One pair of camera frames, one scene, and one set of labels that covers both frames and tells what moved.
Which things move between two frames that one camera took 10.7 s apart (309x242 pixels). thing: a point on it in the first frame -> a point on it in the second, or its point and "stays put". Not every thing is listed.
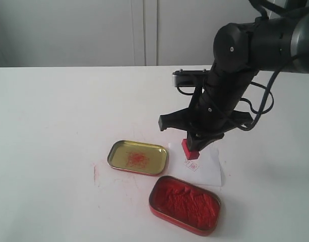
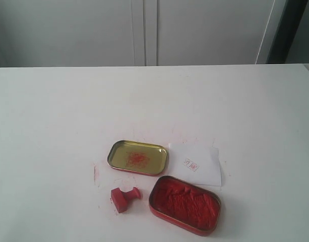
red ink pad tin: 187,206 stays put
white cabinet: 43,33 stays put
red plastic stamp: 189,155 -> 120,198
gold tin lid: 146,158 stays put
